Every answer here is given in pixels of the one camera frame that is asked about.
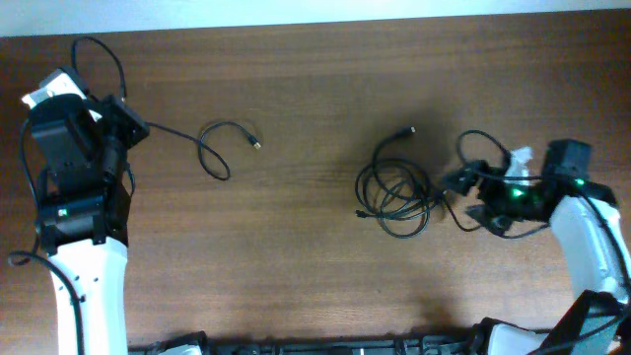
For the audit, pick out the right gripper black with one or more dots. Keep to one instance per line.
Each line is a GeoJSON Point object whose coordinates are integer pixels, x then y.
{"type": "Point", "coordinates": [486, 189]}

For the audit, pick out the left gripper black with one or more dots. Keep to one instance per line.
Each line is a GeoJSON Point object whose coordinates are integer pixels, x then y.
{"type": "Point", "coordinates": [112, 115]}

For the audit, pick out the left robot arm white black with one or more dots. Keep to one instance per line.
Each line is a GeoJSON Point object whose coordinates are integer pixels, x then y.
{"type": "Point", "coordinates": [82, 207]}

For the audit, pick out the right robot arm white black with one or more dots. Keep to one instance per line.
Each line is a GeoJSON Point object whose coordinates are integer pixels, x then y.
{"type": "Point", "coordinates": [583, 216]}

